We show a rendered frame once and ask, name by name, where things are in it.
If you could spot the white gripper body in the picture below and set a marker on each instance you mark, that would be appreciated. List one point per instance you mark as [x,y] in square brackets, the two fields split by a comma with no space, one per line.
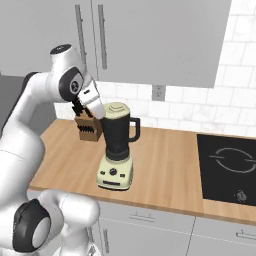
[94,101]

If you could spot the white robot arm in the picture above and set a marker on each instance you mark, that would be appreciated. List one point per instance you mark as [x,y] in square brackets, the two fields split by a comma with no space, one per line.
[20,153]

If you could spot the cream blender lid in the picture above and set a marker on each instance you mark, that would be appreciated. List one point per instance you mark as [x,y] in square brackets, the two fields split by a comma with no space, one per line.
[116,110]

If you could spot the cream and black blender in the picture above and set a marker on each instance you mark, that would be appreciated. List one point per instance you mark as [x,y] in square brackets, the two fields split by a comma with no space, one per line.
[115,166]

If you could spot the wooden knife block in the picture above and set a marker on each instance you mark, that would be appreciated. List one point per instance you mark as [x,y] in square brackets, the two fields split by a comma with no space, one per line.
[90,131]

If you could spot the dark grey tall unit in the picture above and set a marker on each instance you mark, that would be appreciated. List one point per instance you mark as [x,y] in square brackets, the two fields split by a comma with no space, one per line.
[40,113]

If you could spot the grey drawer front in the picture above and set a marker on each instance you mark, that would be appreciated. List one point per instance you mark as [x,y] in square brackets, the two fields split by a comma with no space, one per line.
[220,226]
[166,218]

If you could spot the black hob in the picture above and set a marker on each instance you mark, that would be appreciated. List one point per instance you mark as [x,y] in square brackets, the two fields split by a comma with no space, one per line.
[226,166]

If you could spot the grey base cupboard door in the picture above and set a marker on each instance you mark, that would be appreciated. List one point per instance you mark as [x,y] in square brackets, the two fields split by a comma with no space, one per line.
[150,241]
[223,246]

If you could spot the grey wall socket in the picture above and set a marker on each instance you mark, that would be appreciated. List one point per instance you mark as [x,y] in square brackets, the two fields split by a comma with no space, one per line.
[158,93]

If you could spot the grey wall cupboard door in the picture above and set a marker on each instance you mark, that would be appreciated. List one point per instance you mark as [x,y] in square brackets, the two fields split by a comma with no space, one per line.
[166,40]
[36,30]

